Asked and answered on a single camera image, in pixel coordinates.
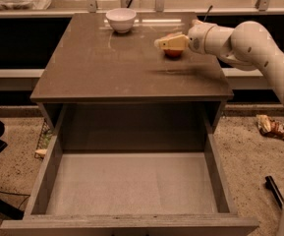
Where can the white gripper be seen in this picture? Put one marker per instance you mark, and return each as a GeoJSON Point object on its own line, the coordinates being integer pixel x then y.
{"type": "Point", "coordinates": [197, 38]}

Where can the red apple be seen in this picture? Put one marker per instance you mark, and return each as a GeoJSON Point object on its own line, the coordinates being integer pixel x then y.
{"type": "Point", "coordinates": [173, 52]}

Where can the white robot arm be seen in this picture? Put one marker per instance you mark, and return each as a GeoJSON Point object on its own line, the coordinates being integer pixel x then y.
{"type": "Point", "coordinates": [248, 46]}

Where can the open top drawer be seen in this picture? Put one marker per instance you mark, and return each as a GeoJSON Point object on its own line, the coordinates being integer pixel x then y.
{"type": "Point", "coordinates": [134, 170]}

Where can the white ceramic bowl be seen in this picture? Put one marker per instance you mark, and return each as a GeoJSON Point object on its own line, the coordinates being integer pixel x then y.
{"type": "Point", "coordinates": [121, 19]}

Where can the brown cabinet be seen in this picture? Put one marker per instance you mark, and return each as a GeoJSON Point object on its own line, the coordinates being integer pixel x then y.
{"type": "Point", "coordinates": [106, 91]}

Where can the snack wrapper on floor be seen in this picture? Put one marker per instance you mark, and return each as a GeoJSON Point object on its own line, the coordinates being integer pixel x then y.
{"type": "Point", "coordinates": [270, 127]}

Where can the black bar on floor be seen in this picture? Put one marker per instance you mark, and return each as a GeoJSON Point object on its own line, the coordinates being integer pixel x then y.
{"type": "Point", "coordinates": [272, 187]}

